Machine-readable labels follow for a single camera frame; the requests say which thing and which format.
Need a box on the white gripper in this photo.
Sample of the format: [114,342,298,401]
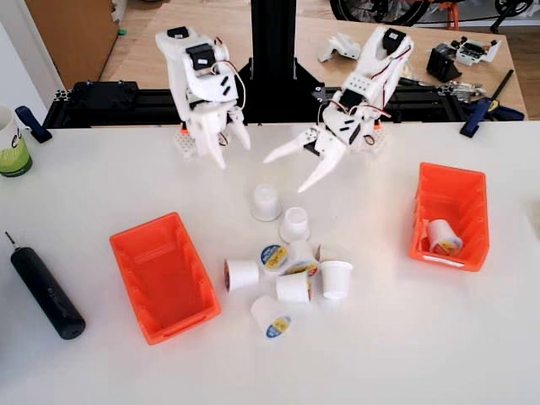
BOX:
[187,105,252,170]
[263,126,350,194]

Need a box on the red lid coffee pod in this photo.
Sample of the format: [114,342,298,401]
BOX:
[223,258,261,294]
[425,218,464,255]
[251,183,283,221]

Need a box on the blue lid coffee pod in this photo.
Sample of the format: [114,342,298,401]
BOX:
[250,294,294,341]
[257,243,290,278]

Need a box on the white printed robot part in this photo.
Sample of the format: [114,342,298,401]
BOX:
[316,32,364,63]

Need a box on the wooden table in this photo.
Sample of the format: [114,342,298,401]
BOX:
[99,3,528,123]

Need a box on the orange plastic storage bin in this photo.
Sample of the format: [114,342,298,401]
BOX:
[108,210,223,347]

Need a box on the orange bin with white label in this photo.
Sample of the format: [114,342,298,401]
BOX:
[408,162,493,273]

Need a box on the black printed part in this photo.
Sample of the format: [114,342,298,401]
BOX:
[425,44,463,84]

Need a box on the small clear parts bag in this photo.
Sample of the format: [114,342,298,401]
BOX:
[442,82,486,105]

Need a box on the blue bar clamp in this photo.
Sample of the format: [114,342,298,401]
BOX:
[458,68,527,138]

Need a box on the wooden cabinet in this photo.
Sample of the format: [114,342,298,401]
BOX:
[24,0,122,89]

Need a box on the white part with circuit board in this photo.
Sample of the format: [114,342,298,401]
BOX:
[438,36,502,67]

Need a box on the white and green mug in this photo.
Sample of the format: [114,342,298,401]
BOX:
[0,105,34,178]

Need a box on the black electric screwdriver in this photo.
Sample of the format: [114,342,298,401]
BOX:
[3,230,88,341]

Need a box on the black aluminium frame rail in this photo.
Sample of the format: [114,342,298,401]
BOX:
[41,82,469,129]

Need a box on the black aluminium frame post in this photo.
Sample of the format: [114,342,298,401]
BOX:
[227,0,327,126]

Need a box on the black handle screwdriver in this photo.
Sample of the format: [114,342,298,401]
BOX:
[398,75,442,89]

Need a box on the black box on frame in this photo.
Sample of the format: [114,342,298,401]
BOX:
[69,79,139,122]

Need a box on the blue clamp handle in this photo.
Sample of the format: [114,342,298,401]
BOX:
[14,105,53,143]

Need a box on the orange stand post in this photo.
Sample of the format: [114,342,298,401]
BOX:
[438,0,461,30]

